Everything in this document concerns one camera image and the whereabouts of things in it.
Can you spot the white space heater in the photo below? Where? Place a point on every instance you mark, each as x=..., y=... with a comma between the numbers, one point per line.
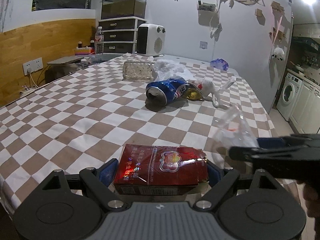
x=150, y=39

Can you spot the grey laptop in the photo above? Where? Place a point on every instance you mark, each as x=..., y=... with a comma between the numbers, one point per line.
x=66, y=60

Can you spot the red cigarette box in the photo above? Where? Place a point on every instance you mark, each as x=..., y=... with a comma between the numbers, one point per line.
x=161, y=171

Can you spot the crushed blue soda can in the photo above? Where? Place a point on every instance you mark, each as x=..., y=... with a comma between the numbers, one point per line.
x=165, y=92

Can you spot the black white drawer unit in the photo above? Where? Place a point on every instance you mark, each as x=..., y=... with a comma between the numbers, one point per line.
x=120, y=34

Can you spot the colourful pop toy box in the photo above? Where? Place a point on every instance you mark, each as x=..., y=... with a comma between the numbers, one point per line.
x=83, y=51

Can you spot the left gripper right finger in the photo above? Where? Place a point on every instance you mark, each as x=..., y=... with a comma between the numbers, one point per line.
x=222, y=184

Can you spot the white plush sheep toy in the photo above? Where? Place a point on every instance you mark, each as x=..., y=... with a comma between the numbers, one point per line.
x=278, y=53

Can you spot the clear plastic bottle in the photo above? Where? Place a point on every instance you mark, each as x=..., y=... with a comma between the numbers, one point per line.
x=138, y=71

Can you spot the clear plastic wrapper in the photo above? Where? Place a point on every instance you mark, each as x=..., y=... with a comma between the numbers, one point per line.
x=234, y=130

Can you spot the white red snack wrapper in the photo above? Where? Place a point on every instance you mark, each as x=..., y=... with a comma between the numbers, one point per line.
x=207, y=87

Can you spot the glass fish tank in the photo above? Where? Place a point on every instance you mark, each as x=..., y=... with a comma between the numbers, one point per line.
x=123, y=8

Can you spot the white washing machine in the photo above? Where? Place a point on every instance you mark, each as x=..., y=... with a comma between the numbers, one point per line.
x=289, y=95

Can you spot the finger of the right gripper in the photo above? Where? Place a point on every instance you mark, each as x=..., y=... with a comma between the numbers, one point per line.
x=265, y=146

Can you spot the purple blue plastic bag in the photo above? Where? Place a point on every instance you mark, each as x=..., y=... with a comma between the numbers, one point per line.
x=220, y=64

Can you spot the water bottle red label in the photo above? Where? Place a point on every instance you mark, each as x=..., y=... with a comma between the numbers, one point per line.
x=99, y=40

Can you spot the checkered brown white tablecloth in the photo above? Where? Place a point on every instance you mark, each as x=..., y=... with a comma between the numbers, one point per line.
x=85, y=119

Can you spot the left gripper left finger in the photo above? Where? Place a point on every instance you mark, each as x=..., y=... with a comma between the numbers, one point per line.
x=95, y=183

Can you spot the white kitchen cabinets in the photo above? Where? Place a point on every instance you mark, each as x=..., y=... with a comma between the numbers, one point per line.
x=305, y=116

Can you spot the wall power outlet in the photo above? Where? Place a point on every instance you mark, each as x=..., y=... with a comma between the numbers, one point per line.
x=32, y=66

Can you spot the person's right hand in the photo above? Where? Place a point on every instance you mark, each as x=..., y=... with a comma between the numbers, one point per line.
x=311, y=197

